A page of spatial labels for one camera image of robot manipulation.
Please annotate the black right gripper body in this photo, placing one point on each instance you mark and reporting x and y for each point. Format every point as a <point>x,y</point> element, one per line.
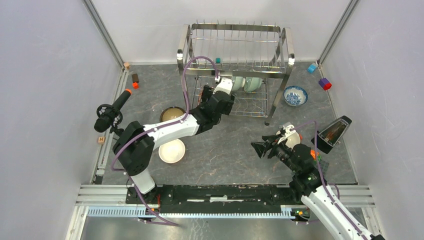
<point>282,152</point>

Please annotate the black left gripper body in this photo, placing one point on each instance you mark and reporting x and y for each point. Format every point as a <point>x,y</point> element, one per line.
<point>228,107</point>

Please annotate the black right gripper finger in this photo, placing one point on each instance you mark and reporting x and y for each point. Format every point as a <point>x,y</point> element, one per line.
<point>261,148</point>
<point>273,138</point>

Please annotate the teal glazed bowl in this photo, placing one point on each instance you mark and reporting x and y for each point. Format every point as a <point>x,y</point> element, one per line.
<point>293,139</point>

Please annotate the black patterned bowl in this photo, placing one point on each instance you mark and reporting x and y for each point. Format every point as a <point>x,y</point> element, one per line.
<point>171,113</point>

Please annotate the blue white floral bowl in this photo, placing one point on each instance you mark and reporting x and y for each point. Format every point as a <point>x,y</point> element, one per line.
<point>295,96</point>

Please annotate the stainless steel dish rack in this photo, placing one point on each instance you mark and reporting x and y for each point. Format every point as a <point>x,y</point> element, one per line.
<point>246,50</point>

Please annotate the orange bowl white inside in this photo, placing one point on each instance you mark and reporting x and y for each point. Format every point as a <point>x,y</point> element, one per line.
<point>172,151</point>

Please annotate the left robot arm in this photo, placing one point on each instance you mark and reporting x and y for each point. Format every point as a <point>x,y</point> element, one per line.
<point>136,144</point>

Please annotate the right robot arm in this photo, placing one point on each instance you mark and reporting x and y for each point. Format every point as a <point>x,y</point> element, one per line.
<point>309,187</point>

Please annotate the orange arch block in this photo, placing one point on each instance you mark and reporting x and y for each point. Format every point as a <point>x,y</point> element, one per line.
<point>314,154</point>

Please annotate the green checked small bowl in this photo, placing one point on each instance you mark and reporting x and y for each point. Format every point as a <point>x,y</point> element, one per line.
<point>237,83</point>

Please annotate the grey lego baseplate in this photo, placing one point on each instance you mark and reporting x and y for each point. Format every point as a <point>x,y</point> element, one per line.
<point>324,165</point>

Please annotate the pale green bowl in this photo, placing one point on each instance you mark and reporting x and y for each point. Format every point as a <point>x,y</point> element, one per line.
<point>252,84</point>

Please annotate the black metronome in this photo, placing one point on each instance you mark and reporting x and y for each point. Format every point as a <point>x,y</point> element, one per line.
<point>330,136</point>

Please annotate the brown block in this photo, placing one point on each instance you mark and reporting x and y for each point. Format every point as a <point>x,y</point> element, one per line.
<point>135,78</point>

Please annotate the red purple block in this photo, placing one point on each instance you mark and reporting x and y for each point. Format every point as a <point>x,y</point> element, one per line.
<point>325,84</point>

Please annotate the light blue block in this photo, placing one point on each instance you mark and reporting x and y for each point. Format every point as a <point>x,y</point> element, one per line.
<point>312,68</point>

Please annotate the wooden cube corner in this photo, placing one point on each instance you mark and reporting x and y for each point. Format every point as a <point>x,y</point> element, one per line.
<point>127,65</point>

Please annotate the black mini tripod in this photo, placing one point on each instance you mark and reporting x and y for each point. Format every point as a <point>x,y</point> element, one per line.
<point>116,130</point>

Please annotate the black microphone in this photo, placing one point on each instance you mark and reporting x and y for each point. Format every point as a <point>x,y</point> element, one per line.
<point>108,115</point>

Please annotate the wooden letter cube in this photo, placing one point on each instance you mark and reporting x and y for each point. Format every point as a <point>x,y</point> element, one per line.
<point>101,140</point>

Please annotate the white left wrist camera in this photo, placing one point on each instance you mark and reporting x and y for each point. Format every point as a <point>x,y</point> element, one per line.
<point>224,84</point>

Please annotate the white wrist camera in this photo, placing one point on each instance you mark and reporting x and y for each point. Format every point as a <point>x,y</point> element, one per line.
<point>224,84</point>
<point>285,131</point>

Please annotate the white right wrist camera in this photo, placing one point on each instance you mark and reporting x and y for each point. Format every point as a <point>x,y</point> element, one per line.
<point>285,131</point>

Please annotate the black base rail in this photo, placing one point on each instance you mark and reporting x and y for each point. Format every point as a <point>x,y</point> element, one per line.
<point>217,199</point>

